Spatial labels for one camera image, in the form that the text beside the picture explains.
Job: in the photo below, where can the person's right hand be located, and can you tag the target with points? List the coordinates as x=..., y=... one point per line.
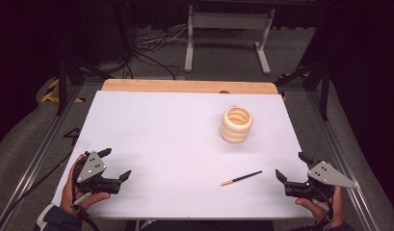
x=328, y=213

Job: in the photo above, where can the person's left hand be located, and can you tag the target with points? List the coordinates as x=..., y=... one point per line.
x=68, y=192

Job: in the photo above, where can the black tripod stand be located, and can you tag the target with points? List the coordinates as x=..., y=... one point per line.
x=324, y=86
x=62, y=80

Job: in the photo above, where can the wooden table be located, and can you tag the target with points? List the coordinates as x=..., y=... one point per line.
x=185, y=86

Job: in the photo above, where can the white table board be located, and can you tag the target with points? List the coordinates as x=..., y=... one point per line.
x=172, y=134

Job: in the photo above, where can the yellow black floor tape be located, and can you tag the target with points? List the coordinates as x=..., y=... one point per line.
x=50, y=96
x=292, y=75

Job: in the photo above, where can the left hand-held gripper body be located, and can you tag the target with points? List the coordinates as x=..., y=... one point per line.
x=92, y=167

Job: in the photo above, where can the aluminium floor rail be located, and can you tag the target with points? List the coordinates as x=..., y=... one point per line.
x=40, y=154
x=342, y=154

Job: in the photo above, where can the grey metal stand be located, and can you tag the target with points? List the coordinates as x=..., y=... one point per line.
x=228, y=20

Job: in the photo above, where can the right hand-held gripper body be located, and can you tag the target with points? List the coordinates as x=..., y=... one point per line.
x=326, y=174

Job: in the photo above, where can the black floor bracket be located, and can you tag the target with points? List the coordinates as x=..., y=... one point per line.
x=73, y=134

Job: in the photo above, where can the cream ribbed pen holder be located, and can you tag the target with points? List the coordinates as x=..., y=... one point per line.
x=236, y=124

